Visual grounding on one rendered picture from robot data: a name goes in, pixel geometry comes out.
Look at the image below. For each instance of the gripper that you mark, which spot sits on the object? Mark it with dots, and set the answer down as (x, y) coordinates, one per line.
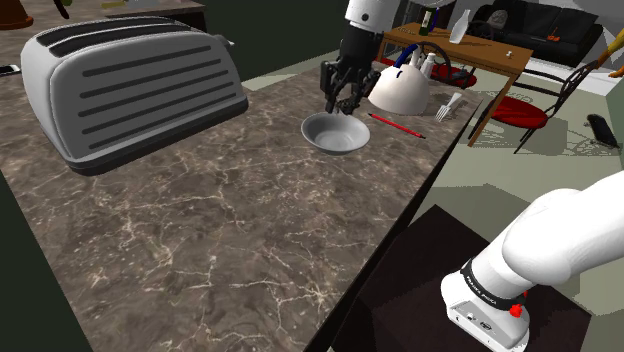
(358, 51)

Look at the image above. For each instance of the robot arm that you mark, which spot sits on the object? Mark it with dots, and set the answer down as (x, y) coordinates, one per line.
(560, 244)

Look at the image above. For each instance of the grey bowl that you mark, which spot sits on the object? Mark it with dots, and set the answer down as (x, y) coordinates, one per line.
(336, 136)

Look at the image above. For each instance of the red pen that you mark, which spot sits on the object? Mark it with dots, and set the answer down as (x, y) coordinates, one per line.
(396, 126)

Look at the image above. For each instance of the white shaker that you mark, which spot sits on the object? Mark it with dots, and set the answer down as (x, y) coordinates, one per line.
(429, 64)

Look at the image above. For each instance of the white fork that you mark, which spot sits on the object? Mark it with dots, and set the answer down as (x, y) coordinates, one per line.
(446, 111)

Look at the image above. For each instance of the black chair with red seat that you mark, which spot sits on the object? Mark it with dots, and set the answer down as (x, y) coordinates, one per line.
(451, 73)
(519, 113)

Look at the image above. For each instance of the wooden table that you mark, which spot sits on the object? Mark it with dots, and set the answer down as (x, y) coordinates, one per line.
(480, 51)

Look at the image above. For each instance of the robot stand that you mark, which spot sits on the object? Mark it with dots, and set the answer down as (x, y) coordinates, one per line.
(424, 273)

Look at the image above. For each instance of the grey toaster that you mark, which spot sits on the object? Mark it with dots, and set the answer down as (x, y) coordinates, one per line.
(131, 92)

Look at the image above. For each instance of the black sofa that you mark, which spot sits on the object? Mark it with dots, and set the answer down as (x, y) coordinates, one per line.
(551, 27)

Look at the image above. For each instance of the black skateboard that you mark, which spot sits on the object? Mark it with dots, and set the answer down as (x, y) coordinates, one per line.
(602, 130)

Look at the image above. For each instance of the brown pot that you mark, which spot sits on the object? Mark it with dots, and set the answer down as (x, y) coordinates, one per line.
(13, 17)

